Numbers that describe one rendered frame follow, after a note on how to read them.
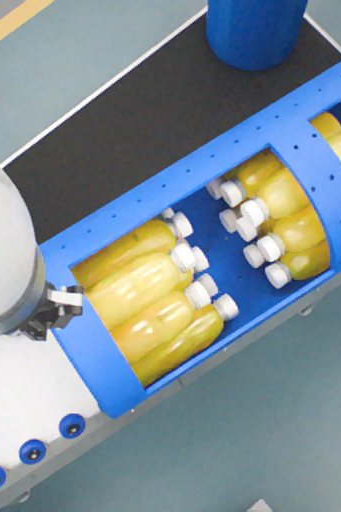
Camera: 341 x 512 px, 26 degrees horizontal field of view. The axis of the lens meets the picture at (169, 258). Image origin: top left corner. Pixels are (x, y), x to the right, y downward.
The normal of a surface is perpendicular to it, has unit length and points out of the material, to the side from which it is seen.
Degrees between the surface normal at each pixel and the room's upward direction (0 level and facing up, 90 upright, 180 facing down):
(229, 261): 5
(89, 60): 0
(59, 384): 0
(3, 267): 87
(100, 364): 35
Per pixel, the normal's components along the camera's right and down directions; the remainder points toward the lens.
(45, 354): -0.01, -0.25
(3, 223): 0.99, 0.07
